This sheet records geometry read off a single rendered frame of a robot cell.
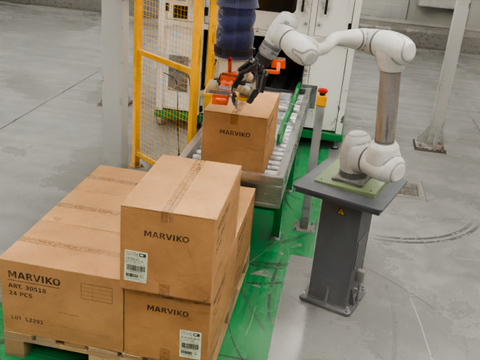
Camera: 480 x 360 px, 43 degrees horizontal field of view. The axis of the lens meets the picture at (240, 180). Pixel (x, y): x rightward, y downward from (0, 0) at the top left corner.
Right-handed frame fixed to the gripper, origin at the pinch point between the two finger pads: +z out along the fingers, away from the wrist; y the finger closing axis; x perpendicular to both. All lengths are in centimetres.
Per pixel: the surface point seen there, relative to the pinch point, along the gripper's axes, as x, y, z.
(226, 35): 25, -61, -8
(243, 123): 65, -53, 36
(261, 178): 80, -30, 57
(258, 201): 86, -26, 72
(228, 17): 22, -63, -16
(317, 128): 131, -56, 25
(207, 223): -27, 51, 39
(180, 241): -30, 47, 52
